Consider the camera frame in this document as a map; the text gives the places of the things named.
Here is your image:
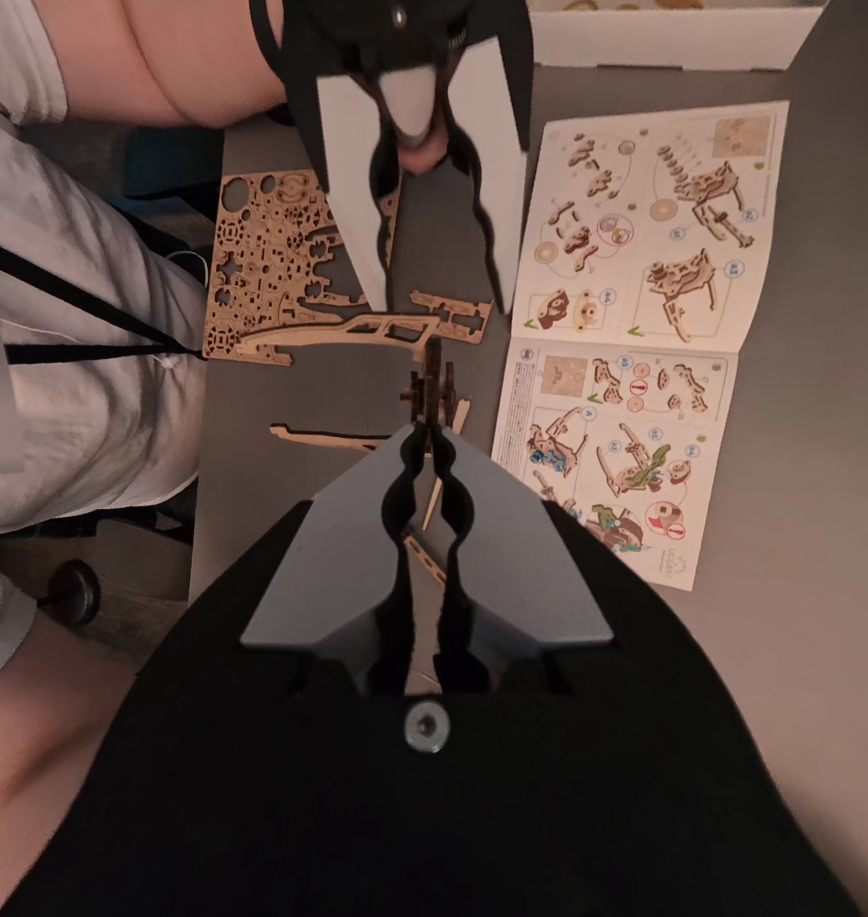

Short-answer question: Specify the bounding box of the laser-cut wooden sheet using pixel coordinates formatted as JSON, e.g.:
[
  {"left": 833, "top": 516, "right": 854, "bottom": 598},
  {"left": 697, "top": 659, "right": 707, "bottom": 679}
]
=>
[{"left": 202, "top": 170, "right": 404, "bottom": 359}]

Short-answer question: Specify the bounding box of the instruction booklet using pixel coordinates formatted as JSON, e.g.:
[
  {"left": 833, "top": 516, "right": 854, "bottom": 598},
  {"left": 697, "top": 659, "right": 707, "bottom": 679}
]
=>
[{"left": 491, "top": 100, "right": 791, "bottom": 592}]

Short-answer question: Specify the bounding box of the person's left hand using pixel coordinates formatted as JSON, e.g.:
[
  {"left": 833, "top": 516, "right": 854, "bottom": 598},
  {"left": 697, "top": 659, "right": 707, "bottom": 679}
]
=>
[{"left": 398, "top": 135, "right": 451, "bottom": 177}]

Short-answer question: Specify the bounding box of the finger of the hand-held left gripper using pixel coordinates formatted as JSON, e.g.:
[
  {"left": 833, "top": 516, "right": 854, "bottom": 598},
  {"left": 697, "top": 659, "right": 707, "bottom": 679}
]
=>
[
  {"left": 317, "top": 70, "right": 397, "bottom": 314},
  {"left": 443, "top": 36, "right": 529, "bottom": 318}
]

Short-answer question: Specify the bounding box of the white cardboard tray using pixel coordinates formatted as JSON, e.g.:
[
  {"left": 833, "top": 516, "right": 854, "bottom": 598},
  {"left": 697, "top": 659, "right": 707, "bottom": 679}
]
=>
[{"left": 527, "top": 0, "right": 826, "bottom": 71}]

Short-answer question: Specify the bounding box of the wooden frame offcut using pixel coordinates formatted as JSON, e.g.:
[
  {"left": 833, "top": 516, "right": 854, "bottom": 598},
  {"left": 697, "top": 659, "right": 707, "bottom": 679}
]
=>
[{"left": 409, "top": 290, "right": 494, "bottom": 343}]

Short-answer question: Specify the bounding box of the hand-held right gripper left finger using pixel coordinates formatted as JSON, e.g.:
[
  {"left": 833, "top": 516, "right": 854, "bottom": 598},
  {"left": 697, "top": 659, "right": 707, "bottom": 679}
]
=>
[{"left": 241, "top": 423, "right": 425, "bottom": 696}]

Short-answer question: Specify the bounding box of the person's bare leg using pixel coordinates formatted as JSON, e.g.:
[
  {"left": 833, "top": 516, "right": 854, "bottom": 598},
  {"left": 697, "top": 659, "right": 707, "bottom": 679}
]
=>
[{"left": 0, "top": 609, "right": 156, "bottom": 917}]

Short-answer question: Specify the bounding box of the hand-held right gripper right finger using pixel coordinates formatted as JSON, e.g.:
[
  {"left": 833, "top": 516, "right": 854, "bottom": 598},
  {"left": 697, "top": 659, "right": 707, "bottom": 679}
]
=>
[{"left": 434, "top": 426, "right": 614, "bottom": 696}]

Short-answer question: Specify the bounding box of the long slotted wooden part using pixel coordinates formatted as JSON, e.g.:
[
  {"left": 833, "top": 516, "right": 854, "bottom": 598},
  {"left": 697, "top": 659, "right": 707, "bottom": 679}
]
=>
[{"left": 239, "top": 311, "right": 444, "bottom": 368}]

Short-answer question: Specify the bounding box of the wooden stick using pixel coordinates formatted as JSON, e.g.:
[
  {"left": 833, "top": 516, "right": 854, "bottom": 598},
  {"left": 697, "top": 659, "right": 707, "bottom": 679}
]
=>
[{"left": 421, "top": 395, "right": 472, "bottom": 533}]

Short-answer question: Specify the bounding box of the person's left forearm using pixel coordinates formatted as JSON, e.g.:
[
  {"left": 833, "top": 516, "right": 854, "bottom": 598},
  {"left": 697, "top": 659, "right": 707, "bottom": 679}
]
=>
[{"left": 115, "top": 0, "right": 295, "bottom": 131}]

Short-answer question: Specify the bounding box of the wooden model assembly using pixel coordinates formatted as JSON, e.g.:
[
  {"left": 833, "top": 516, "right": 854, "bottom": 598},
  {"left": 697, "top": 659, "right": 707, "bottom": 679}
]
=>
[{"left": 268, "top": 335, "right": 472, "bottom": 592}]

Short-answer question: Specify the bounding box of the black lanyard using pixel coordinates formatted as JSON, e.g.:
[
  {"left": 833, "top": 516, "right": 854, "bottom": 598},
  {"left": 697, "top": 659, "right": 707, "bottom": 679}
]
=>
[{"left": 0, "top": 236, "right": 209, "bottom": 364}]

